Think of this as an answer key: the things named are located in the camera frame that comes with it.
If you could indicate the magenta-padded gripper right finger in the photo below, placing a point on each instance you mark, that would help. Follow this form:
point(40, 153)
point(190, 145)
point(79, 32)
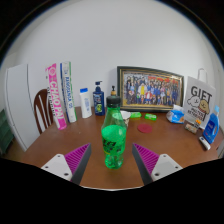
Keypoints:
point(151, 160)

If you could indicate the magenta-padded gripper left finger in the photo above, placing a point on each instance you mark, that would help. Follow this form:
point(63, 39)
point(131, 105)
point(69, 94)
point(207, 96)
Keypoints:
point(71, 160)

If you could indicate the green plastic drink bottle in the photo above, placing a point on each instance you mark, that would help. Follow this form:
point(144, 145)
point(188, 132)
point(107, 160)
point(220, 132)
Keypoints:
point(114, 140)

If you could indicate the flat round red coaster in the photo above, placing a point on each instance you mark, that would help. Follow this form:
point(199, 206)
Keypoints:
point(144, 128)

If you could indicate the small green packet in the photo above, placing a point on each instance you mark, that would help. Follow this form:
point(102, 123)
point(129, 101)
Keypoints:
point(150, 116)
point(135, 115)

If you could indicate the white patterned cup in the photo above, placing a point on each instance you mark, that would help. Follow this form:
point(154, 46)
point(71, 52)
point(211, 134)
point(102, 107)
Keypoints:
point(126, 117)

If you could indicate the blue tissue pack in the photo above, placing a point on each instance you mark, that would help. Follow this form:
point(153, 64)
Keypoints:
point(175, 116)

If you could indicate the small brown snack box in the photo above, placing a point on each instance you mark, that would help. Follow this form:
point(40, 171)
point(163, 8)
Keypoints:
point(192, 127)

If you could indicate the small white remote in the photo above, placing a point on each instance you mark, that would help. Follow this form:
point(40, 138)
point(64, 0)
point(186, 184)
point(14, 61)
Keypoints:
point(204, 143)

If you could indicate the white bottle with blue cap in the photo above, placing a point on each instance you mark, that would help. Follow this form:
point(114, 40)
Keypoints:
point(86, 105)

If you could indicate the brown wooden chair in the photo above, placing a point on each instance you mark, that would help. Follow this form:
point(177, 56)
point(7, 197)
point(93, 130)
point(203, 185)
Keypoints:
point(40, 110)

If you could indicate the dark blue pump bottle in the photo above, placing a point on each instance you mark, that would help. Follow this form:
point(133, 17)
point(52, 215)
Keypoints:
point(99, 101)

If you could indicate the pink cardboard tube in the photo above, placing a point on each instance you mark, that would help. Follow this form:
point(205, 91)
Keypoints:
point(56, 96)

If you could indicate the white and green cardboard tube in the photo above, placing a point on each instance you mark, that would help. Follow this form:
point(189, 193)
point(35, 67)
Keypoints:
point(68, 93)

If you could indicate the blue detergent bottle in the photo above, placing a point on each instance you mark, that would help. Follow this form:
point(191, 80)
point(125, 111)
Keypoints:
point(211, 128)

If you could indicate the dark green crate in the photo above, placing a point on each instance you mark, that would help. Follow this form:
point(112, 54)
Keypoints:
point(5, 133)

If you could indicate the framed group photo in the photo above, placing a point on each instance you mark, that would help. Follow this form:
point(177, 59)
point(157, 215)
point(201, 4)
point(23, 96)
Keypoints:
point(150, 88)

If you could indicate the white cabinet panel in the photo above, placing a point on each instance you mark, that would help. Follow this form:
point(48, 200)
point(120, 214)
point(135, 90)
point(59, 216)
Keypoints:
point(20, 103)

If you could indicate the yellow-labelled dark pump bottle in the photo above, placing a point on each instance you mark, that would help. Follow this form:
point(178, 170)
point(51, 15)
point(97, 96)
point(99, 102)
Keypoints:
point(113, 91)

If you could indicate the white paper gift bag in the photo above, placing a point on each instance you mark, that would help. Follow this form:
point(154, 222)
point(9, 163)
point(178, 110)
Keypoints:
point(199, 96)

